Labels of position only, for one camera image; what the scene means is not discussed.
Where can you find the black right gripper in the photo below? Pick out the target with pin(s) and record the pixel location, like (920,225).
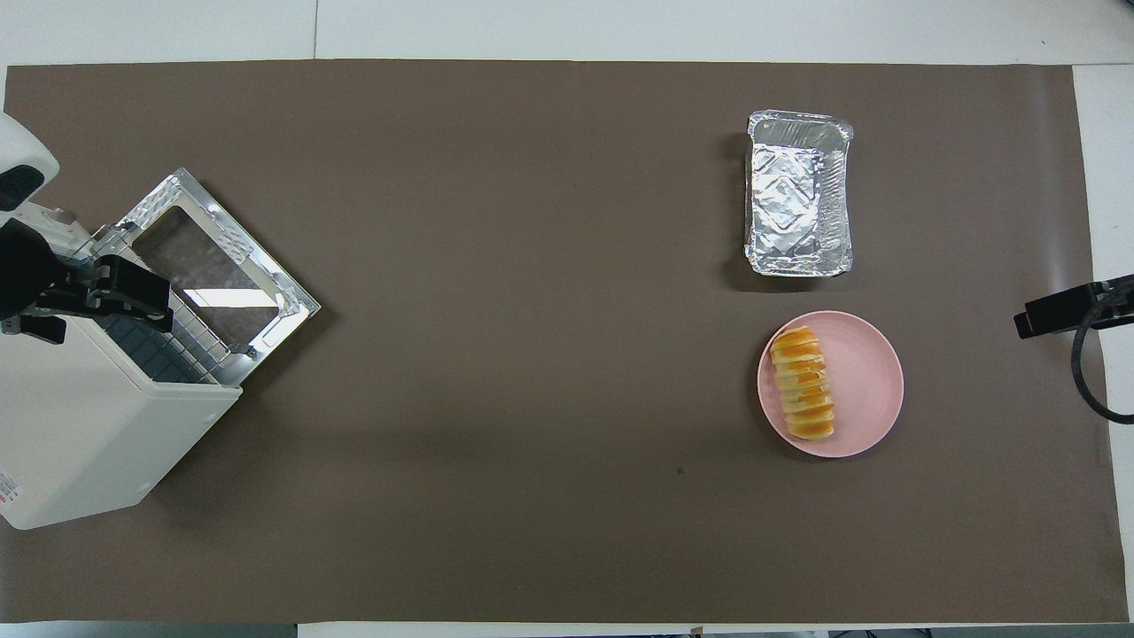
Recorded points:
(1120,303)

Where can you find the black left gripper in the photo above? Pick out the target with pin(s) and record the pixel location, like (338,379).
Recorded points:
(19,270)

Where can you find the sliced orange bread loaf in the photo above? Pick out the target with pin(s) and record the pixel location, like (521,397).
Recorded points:
(804,390)

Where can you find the aluminium foil tray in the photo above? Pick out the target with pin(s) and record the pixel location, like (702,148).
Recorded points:
(797,204)

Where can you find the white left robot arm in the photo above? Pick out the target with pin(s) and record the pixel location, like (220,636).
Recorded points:
(22,142)

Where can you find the white toaster oven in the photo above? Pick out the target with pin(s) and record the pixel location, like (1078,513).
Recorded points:
(89,443)

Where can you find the chrome glass oven door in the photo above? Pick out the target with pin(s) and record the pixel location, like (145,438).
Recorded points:
(266,283)

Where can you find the pink round plate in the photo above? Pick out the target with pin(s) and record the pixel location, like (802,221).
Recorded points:
(864,381)

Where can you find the brown table mat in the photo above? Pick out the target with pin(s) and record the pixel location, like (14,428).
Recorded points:
(532,354)

